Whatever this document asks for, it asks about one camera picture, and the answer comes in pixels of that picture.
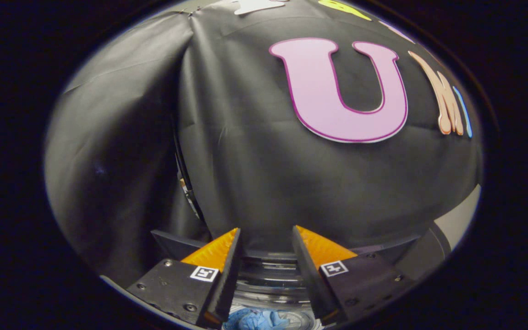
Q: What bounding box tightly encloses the light blue shirt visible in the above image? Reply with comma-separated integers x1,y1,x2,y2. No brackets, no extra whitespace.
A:
223,308,292,330

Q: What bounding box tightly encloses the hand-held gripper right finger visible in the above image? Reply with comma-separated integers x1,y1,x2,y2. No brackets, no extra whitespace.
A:
291,225,416,327

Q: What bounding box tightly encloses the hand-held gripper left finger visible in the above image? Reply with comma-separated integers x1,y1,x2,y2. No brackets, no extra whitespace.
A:
126,227,243,330

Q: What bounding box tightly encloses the grey washing machine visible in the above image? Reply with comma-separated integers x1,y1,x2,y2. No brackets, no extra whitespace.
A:
152,229,448,330

